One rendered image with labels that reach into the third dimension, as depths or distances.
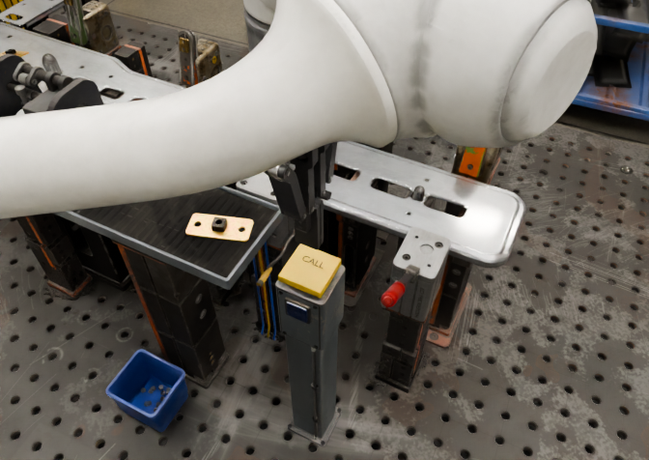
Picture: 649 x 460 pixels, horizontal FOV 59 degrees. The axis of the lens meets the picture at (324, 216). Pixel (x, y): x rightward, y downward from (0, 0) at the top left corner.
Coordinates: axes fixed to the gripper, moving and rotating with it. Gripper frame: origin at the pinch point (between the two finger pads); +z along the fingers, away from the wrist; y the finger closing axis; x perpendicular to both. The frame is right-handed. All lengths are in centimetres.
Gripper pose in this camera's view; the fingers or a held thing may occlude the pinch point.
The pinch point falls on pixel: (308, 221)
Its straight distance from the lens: 63.9
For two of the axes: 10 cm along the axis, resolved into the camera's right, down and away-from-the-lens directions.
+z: 0.0, 6.7, 7.4
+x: -8.9, -3.3, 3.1
